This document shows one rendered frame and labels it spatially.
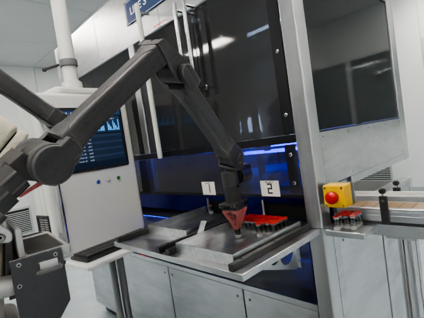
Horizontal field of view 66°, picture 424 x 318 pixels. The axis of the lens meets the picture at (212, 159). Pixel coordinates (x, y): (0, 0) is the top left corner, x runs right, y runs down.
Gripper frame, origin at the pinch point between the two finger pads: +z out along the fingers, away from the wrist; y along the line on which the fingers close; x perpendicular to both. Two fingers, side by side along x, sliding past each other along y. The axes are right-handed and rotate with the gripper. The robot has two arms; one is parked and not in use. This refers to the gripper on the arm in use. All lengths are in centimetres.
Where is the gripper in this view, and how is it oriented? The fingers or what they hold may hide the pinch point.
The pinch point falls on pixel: (237, 226)
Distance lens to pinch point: 116.6
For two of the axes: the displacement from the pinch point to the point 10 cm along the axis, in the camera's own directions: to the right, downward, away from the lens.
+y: 5.3, -1.3, 8.4
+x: -8.4, 0.9, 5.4
